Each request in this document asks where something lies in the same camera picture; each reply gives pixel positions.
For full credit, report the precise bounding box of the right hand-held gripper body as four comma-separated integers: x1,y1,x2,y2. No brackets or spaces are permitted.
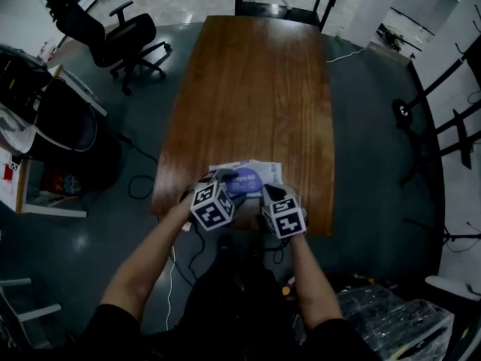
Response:
260,183,309,240

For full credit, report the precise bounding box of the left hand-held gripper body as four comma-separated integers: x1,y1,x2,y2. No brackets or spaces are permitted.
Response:
181,168,247,233

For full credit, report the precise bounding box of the purple wet wipes pack lid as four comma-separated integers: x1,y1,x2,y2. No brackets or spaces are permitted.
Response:
223,167,265,196

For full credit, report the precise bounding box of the white wet wipes pack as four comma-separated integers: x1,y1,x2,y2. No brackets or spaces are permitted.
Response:
208,159,283,199

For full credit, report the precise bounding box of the person's left forearm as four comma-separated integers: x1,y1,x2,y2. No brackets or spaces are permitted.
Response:
100,197,196,323

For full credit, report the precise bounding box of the person's right forearm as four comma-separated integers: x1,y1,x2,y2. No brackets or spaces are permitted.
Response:
288,233,343,330

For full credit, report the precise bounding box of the person's black clothing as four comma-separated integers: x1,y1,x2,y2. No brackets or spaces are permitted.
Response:
73,235,380,361

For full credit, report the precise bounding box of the plastic-wrapped black crate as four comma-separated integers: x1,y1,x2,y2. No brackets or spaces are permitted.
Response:
292,284,455,361

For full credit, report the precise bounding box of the black round bin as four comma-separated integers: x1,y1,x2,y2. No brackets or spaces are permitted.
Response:
28,79,123,195

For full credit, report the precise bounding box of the black wheeled metal stand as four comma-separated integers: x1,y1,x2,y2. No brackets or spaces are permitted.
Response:
391,32,481,247

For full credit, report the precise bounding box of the white shelf unit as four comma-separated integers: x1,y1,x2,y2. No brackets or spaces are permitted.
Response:
0,64,108,220

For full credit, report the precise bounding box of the black office chair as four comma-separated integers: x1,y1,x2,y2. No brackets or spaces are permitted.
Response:
47,0,173,97

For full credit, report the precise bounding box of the black equipment case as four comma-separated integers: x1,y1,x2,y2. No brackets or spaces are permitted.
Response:
0,45,53,126

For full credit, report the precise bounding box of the black cable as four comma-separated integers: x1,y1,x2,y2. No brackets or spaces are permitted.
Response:
112,132,161,199

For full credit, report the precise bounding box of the white cable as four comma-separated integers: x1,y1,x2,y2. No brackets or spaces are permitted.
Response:
164,244,177,332

